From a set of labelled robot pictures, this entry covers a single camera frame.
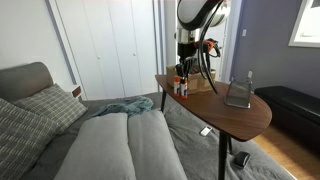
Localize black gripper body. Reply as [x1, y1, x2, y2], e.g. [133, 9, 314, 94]
[177, 43, 196, 71]

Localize glue stick orange cap front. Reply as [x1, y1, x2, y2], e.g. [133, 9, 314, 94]
[180, 78, 188, 99]

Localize glue stick orange cap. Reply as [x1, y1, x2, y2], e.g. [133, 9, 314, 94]
[173, 75, 180, 96]
[180, 78, 188, 99]

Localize robot arm white and silver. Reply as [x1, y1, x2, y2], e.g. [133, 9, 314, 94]
[174, 0, 231, 78]

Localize glue stick orange cap rear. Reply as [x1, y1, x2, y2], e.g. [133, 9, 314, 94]
[173, 75, 180, 96]

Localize cardboard box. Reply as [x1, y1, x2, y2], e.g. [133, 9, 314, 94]
[166, 66, 212, 94]

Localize blue crumpled blanket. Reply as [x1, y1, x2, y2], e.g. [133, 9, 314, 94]
[90, 96, 154, 118]

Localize white remote on bed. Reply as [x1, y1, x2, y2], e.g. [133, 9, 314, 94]
[200, 126, 212, 137]

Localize white closet doors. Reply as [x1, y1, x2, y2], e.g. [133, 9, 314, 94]
[56, 0, 158, 100]

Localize wooden side table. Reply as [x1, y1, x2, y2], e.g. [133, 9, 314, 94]
[155, 75, 272, 180]

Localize grey body pillow right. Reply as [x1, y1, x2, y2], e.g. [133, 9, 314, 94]
[128, 110, 187, 180]

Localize grey body pillow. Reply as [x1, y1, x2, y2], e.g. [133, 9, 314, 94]
[54, 113, 136, 180]
[128, 110, 187, 180]

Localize black device on bed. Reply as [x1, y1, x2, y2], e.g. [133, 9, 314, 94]
[233, 151, 251, 169]

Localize grey body pillow left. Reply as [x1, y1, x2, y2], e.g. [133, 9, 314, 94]
[54, 113, 136, 180]

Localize black bench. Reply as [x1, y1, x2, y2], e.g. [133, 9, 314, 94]
[254, 86, 320, 152]

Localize white framed picture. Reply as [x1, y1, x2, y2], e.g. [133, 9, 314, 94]
[289, 0, 320, 48]

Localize plaid pillow rear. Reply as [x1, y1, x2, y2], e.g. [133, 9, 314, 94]
[13, 84, 87, 134]

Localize plaid pillow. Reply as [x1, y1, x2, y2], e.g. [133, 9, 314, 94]
[13, 84, 87, 134]
[0, 99, 59, 180]

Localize plaid pillow front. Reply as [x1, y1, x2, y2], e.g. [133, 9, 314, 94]
[0, 99, 59, 180]

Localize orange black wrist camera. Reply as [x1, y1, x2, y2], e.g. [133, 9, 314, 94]
[203, 38, 221, 58]

